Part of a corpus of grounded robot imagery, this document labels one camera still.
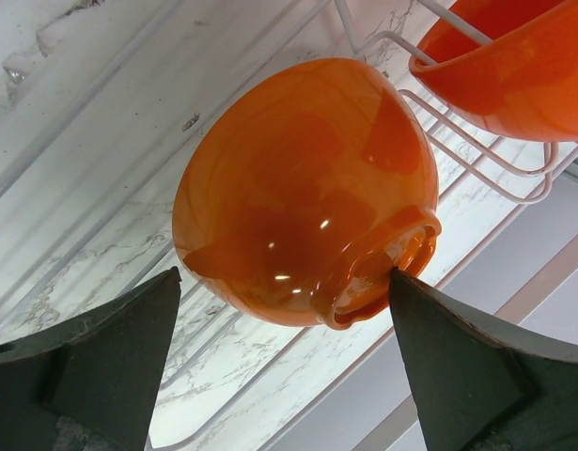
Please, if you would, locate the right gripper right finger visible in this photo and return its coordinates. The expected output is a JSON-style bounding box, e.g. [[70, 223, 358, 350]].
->
[[388, 269, 578, 450]]

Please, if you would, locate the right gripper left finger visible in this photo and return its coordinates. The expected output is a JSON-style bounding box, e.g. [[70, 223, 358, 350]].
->
[[0, 267, 180, 450]]

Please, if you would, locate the white bowl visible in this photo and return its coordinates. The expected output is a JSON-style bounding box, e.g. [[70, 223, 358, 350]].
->
[[172, 57, 442, 331]]

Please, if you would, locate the clear wire dish rack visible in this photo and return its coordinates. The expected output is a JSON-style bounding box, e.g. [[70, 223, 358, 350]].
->
[[0, 0, 578, 451]]

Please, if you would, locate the orange bowl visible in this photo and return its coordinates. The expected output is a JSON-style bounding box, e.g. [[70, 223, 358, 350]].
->
[[409, 0, 578, 142]]

